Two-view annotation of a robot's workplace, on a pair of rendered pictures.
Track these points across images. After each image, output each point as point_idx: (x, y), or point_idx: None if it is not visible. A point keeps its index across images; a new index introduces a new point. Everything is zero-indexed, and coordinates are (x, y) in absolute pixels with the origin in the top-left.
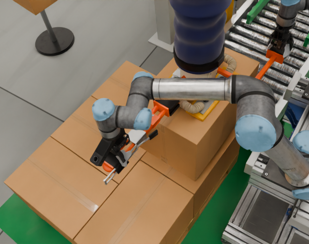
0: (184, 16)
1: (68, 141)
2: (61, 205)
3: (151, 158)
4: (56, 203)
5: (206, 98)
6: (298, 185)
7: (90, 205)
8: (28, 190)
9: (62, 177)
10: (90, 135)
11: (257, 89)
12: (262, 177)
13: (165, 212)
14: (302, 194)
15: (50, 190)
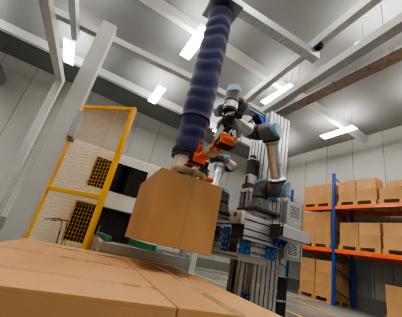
0: (200, 117)
1: (16, 255)
2: (100, 287)
3: (145, 270)
4: (85, 286)
5: (246, 124)
6: (284, 178)
7: (143, 287)
8: None
9: (55, 272)
10: (48, 256)
11: None
12: (258, 207)
13: (213, 288)
14: (287, 185)
15: (48, 278)
